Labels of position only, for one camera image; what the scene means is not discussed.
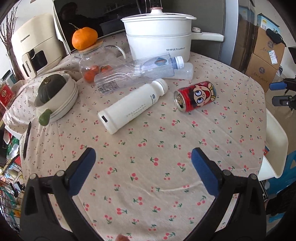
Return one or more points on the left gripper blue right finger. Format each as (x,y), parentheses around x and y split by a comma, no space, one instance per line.
(207,170)

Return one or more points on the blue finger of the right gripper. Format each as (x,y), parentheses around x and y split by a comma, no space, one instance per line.
(281,100)
(277,86)

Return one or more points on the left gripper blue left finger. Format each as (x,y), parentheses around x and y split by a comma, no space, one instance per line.
(79,170)

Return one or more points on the cardboard box with logo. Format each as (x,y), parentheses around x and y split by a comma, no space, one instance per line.
(265,58)

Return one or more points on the white chair seat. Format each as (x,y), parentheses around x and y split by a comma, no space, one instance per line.
(273,162)

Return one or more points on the blue plastic stool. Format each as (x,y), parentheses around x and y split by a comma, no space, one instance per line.
(287,177)

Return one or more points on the cherry print tablecloth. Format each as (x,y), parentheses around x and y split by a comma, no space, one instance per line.
(143,184)

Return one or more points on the black pen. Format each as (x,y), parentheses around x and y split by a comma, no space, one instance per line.
(25,146)

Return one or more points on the white yogurt bottle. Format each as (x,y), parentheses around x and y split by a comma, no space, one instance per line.
(131,106)

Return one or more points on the grey refrigerator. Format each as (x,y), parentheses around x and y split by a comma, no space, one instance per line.
(232,19)

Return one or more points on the stacked cream bowls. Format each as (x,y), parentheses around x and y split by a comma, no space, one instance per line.
(61,103)

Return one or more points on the red cartoon drink can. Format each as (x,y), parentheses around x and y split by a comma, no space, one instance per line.
(194,96)

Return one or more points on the dark green pumpkin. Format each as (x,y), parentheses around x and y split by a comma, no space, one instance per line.
(50,86)

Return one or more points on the red label spice jar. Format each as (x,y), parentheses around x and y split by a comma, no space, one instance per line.
(7,96)

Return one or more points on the clear plastic water bottle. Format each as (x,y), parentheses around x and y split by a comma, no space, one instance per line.
(138,71)

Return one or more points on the glass teapot with wooden lid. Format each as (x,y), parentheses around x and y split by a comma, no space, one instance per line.
(99,58)

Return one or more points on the white electric cooking pot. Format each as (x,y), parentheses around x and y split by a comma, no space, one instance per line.
(155,33)

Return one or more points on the orange tangerine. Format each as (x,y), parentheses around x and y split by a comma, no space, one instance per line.
(84,38)

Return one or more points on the cream air fryer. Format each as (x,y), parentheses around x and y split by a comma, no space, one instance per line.
(36,46)

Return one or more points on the black microwave oven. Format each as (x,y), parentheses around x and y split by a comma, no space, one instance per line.
(102,16)

